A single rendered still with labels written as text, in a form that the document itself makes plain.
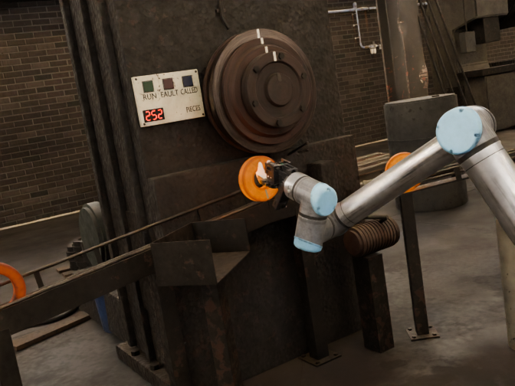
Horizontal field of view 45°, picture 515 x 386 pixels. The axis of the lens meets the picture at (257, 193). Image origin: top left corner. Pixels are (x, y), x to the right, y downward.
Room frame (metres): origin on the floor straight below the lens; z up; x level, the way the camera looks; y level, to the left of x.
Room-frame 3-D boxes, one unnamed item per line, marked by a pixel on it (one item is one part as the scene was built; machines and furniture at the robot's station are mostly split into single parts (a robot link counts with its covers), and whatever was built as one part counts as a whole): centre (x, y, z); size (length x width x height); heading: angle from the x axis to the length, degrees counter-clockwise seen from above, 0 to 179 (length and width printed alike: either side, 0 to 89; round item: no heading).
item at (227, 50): (2.42, -0.08, 1.11); 0.47 x 0.06 x 0.47; 121
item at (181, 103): (2.34, 0.27, 1.15); 0.26 x 0.02 x 0.18; 121
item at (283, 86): (2.34, -0.13, 1.11); 0.28 x 0.06 x 0.28; 121
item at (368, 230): (2.48, -0.43, 0.27); 0.22 x 0.13 x 0.53; 121
